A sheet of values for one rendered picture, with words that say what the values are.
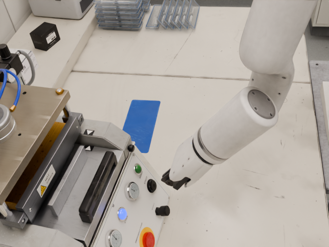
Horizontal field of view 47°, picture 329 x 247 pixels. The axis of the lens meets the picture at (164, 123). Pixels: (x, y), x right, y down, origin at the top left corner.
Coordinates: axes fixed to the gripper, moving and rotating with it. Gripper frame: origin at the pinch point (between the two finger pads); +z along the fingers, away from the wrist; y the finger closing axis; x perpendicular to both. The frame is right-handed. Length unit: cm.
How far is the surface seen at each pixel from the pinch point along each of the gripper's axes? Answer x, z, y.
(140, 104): -9.0, 22.7, -36.7
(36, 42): -52, 43, -56
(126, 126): -10.4, 23.7, -26.2
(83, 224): -14.3, -0.3, 19.8
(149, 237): 2.5, 8.6, 11.4
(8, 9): -70, 50, -70
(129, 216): -4.6, 5.6, 10.8
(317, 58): 93, 43, -179
